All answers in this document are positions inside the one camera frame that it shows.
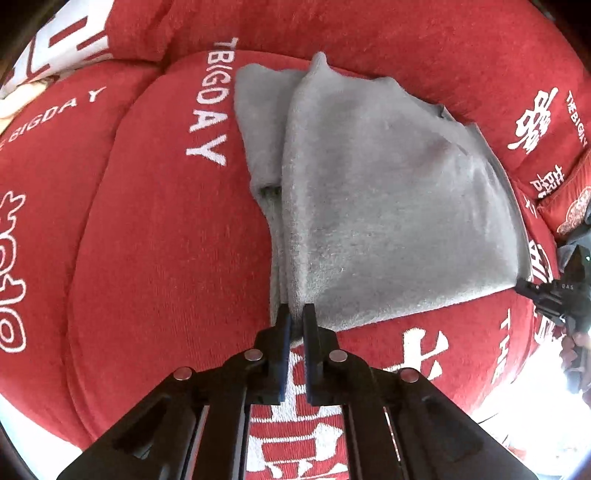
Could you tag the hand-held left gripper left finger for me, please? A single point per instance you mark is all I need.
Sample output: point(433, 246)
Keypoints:
point(285, 332)

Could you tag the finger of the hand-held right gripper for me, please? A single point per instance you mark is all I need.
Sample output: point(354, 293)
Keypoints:
point(544, 295)

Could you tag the grey knit sweater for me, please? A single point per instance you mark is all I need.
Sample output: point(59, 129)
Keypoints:
point(369, 194)

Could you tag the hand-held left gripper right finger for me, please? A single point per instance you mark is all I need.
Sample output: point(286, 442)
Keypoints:
point(308, 332)

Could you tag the red printed sofa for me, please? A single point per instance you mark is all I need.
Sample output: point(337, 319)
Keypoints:
point(152, 240)

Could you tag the person's right hand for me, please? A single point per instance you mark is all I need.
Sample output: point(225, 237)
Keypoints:
point(578, 350)

